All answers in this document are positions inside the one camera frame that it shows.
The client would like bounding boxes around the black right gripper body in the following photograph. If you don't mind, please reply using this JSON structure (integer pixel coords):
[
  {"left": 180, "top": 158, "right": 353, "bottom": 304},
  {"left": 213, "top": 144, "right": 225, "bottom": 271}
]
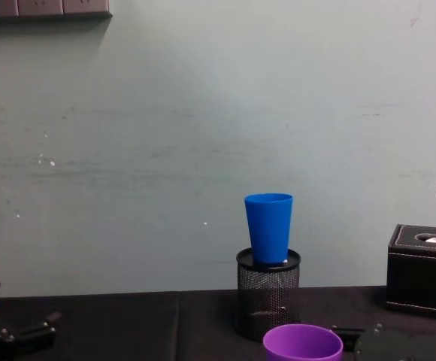
[{"left": 355, "top": 323, "right": 436, "bottom": 361}]

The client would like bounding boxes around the purple plastic cup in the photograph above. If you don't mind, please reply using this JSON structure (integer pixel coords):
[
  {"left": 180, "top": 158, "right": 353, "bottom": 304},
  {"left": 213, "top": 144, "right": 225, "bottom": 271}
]
[{"left": 262, "top": 323, "right": 344, "bottom": 361}]

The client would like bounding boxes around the black leather tissue box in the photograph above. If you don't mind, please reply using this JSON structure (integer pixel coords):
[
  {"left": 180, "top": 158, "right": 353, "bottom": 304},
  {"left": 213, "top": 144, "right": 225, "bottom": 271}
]
[{"left": 385, "top": 223, "right": 436, "bottom": 320}]

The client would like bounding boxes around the black table cloth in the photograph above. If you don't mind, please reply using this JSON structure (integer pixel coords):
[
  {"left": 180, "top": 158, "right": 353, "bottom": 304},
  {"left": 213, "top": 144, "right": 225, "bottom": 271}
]
[{"left": 0, "top": 285, "right": 436, "bottom": 361}]

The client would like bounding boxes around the black mesh pen holder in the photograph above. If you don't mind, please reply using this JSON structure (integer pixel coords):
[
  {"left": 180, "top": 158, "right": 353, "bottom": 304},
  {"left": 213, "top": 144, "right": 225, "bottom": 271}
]
[{"left": 235, "top": 247, "right": 302, "bottom": 343}]

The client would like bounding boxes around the blue plastic cup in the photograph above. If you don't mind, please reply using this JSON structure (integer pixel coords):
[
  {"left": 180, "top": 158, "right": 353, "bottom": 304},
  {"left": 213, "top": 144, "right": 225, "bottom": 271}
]
[{"left": 244, "top": 193, "right": 294, "bottom": 265}]

